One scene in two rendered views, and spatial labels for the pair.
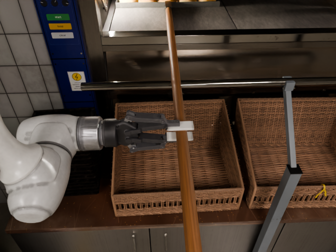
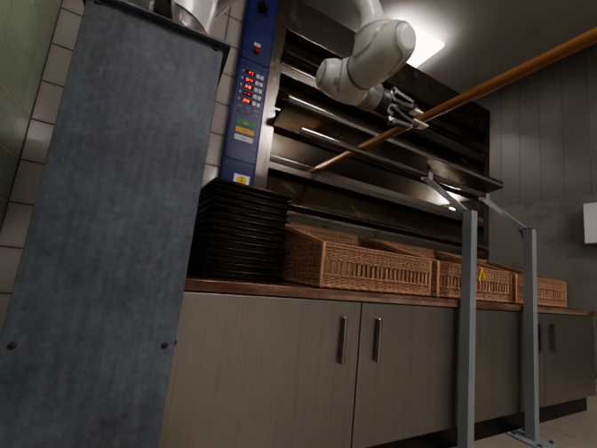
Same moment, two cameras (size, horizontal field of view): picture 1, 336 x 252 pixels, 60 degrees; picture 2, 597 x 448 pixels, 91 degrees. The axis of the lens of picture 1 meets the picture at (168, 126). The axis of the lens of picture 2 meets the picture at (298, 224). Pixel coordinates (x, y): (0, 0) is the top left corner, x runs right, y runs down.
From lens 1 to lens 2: 1.30 m
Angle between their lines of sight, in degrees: 55
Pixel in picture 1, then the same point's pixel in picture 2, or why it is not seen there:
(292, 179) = (473, 216)
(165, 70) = (314, 198)
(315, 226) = (492, 319)
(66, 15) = (252, 124)
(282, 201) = (473, 247)
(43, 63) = (210, 163)
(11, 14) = not seen: hidden behind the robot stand
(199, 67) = (338, 203)
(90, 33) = (263, 148)
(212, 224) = (421, 301)
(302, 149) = not seen: hidden behind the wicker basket
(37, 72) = not seen: hidden behind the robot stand
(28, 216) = (409, 32)
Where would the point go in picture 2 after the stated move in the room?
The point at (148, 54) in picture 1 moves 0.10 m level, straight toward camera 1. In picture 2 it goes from (300, 183) to (311, 180)
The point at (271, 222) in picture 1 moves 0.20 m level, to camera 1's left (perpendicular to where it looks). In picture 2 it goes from (471, 284) to (435, 280)
